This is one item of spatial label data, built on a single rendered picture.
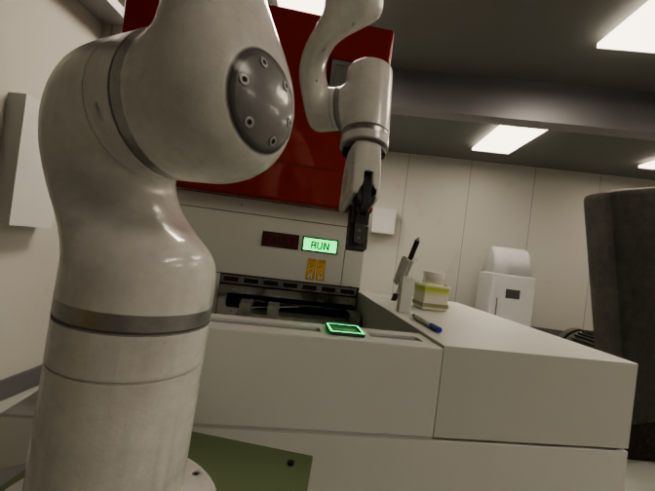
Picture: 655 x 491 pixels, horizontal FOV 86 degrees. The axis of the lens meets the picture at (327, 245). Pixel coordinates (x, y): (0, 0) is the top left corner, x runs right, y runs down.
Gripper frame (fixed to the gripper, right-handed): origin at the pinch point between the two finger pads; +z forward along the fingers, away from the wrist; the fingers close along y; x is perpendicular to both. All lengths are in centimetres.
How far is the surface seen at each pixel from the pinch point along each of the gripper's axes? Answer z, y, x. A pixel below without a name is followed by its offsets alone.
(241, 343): 18.0, 0.6, -15.9
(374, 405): 25.5, -1.0, 5.1
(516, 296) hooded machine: -57, -461, 371
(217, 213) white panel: -16, -56, -33
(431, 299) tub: 5.3, -32.7, 28.3
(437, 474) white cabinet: 35.3, -3.1, 16.5
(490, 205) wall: -237, -531, 374
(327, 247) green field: -10, -57, 3
